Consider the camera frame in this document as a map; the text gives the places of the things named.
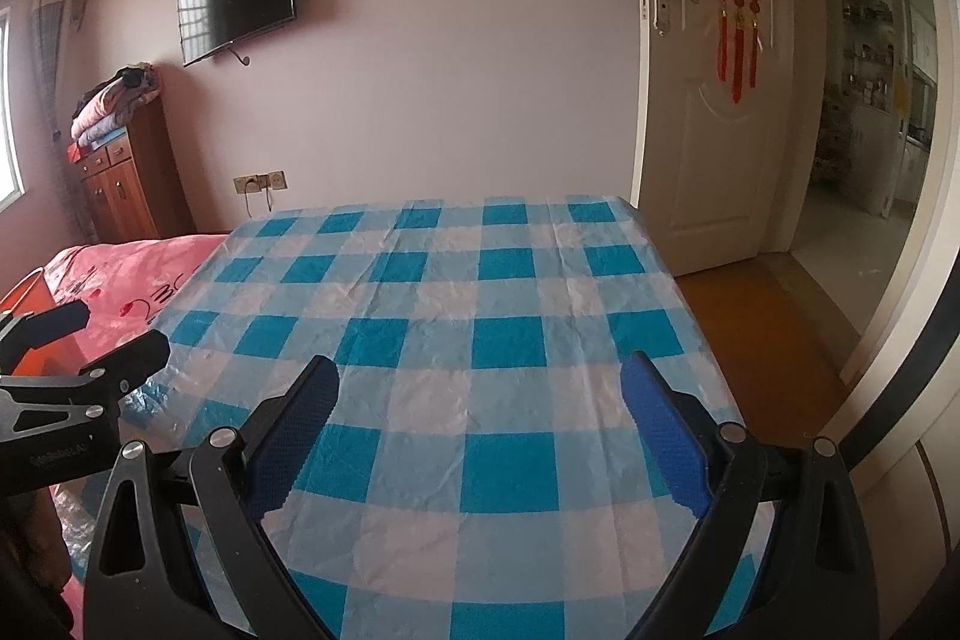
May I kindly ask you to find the white kitchen cabinet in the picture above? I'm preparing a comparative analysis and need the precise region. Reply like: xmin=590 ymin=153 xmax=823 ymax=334
xmin=810 ymin=0 xmax=938 ymax=217

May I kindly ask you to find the stack of folded blankets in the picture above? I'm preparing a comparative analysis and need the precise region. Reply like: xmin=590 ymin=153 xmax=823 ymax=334
xmin=70 ymin=62 xmax=162 ymax=149

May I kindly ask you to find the blue white checkered tablecloth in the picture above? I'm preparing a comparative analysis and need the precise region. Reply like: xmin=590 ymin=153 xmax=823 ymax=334
xmin=52 ymin=195 xmax=788 ymax=640

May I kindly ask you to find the thin power cable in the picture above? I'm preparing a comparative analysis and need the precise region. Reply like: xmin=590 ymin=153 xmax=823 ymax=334
xmin=241 ymin=186 xmax=277 ymax=221

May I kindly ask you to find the pink heart print blanket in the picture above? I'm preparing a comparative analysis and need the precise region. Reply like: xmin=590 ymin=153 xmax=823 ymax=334
xmin=34 ymin=233 xmax=230 ymax=618

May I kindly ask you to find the brown wooden cabinet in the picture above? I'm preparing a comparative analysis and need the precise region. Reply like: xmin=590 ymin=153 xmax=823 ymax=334
xmin=75 ymin=95 xmax=192 ymax=243

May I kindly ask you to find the bright window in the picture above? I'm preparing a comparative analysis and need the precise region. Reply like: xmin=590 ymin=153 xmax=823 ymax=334
xmin=0 ymin=5 xmax=27 ymax=210

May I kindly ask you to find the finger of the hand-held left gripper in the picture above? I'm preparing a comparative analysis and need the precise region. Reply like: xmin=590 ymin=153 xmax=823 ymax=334
xmin=0 ymin=300 xmax=92 ymax=360
xmin=71 ymin=328 xmax=171 ymax=402

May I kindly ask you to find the grey blue curtain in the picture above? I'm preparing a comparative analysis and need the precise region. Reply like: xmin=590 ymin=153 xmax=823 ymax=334
xmin=30 ymin=0 xmax=83 ymax=221

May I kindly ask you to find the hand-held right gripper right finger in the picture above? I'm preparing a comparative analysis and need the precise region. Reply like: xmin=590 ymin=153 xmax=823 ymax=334
xmin=619 ymin=351 xmax=878 ymax=640

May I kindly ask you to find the silver door handle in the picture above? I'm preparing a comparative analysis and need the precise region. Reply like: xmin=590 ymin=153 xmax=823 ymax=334
xmin=651 ymin=0 xmax=700 ymax=38

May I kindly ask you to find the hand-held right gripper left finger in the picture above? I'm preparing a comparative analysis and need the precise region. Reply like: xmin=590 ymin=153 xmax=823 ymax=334
xmin=82 ymin=355 xmax=340 ymax=640

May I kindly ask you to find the white door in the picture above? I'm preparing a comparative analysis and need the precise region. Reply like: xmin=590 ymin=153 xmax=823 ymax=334
xmin=626 ymin=0 xmax=800 ymax=277

